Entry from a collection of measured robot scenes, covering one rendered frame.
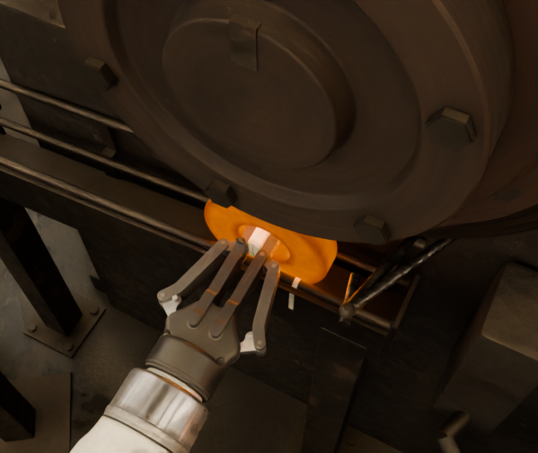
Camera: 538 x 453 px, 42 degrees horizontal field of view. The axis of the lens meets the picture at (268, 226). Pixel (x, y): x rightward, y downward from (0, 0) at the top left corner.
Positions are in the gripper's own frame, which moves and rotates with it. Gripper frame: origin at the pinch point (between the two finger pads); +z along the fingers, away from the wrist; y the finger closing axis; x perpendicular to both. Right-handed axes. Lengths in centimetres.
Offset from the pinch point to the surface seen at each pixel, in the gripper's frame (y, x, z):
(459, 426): 28.0, -15.2, -6.3
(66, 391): -40, -75, -17
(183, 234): -10.1, -5.4, -2.9
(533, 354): 29.8, 3.7, -2.8
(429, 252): 17.4, 12.6, -2.0
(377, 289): 14.9, 14.0, -8.1
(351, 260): 9.2, -6.0, 3.3
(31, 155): -39.6, -14.0, 1.9
